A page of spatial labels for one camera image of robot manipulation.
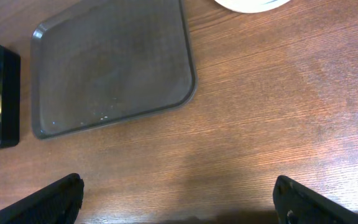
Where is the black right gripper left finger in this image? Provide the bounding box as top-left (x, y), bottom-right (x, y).
top-left (0, 173), bottom-right (84, 224)

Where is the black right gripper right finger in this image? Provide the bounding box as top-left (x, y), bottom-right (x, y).
top-left (273, 175), bottom-right (358, 224)

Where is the pink plate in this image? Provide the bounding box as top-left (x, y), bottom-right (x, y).
top-left (214, 0), bottom-right (290, 14)

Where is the black plastic tray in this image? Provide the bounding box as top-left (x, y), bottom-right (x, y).
top-left (0, 45), bottom-right (21, 149)

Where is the brown serving tray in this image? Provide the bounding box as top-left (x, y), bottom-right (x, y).
top-left (30, 0), bottom-right (198, 139)

